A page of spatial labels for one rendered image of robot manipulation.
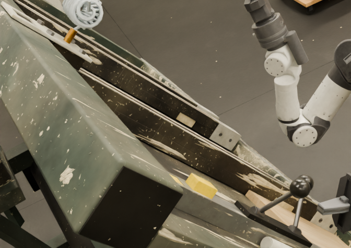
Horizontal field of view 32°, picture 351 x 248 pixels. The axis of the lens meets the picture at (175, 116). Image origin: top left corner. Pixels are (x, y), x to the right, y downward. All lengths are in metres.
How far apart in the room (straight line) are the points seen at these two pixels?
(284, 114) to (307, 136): 0.10
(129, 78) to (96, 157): 1.33
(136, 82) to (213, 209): 1.00
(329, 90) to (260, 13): 0.33
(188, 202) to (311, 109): 0.92
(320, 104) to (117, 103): 0.76
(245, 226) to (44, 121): 0.48
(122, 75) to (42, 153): 1.21
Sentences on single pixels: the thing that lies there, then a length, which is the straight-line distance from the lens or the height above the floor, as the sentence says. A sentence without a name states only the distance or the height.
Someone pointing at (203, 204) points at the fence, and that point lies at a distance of 1.11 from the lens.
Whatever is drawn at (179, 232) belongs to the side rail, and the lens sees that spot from 0.77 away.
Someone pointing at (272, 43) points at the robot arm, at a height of 1.46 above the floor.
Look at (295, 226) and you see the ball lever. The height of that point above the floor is 1.40.
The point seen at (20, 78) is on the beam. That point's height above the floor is 1.92.
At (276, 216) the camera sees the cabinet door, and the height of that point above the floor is 1.23.
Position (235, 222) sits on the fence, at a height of 1.52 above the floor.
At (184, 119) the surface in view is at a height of 1.12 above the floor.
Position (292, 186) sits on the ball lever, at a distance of 1.16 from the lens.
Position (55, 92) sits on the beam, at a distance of 0.88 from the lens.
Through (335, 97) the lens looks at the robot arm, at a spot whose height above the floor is 1.23.
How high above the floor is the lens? 2.33
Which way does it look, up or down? 33 degrees down
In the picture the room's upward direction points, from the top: 21 degrees counter-clockwise
